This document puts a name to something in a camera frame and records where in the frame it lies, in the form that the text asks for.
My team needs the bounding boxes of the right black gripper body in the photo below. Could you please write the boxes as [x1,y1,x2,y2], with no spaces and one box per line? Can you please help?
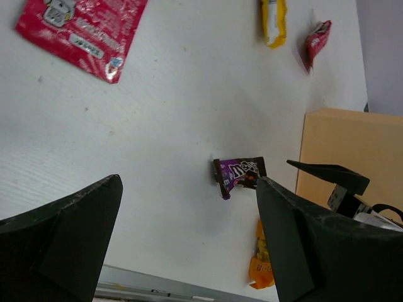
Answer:
[327,185,402,232]

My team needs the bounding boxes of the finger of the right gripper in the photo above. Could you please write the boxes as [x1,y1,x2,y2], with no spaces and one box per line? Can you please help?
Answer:
[287,160,370,195]

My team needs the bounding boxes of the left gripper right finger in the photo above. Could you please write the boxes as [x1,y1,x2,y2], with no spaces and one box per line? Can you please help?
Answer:
[256,177,402,301]

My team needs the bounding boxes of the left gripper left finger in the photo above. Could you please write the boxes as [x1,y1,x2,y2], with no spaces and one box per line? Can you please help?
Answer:
[1,174,123,301]

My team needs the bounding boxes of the large orange candy bag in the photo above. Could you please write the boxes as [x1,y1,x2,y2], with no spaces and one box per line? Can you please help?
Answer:
[249,219,275,289]

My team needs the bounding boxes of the purple M&M's packet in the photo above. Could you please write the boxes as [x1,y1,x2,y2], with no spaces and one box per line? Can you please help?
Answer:
[212,157,267,200]

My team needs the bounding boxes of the small red triangular packet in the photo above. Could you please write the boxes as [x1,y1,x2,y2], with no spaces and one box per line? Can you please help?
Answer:
[302,20,332,72]

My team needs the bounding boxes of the red snack packet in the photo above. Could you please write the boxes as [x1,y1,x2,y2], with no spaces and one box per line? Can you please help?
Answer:
[16,0,147,84]

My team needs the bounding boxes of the brown paper bag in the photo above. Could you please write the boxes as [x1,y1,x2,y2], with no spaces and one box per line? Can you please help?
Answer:
[296,108,402,224]

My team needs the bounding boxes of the yellow snack bar wrapper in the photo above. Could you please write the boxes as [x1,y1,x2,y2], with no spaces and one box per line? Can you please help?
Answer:
[261,0,288,49]

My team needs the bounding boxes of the aluminium table frame rail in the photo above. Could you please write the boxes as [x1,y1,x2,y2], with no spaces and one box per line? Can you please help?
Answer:
[98,265,257,301]

